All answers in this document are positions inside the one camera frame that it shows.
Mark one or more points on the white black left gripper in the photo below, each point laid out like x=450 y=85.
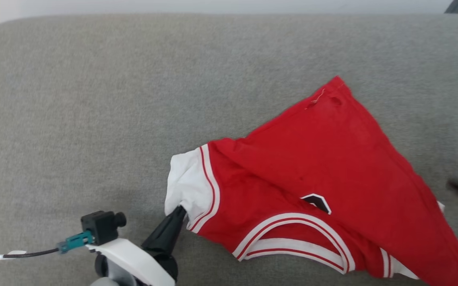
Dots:
x=133 y=262

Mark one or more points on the red white basketball jersey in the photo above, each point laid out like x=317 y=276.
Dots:
x=312 y=159

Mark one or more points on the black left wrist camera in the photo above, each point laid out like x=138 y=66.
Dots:
x=101 y=226

